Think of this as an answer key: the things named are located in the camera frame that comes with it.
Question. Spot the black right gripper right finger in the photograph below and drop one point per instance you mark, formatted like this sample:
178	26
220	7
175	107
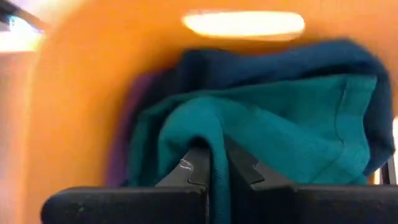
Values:
311	205

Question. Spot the yellow plastic basket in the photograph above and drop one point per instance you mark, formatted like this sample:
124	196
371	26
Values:
77	93

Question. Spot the navy blue towel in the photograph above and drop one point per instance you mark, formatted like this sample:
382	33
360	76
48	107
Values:
280	65

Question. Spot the purple towel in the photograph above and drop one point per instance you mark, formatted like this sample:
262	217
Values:
124	140

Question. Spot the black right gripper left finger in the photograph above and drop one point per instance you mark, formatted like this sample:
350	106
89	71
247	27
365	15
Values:
130	205

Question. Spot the dark green towel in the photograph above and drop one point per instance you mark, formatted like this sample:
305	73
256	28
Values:
295	130

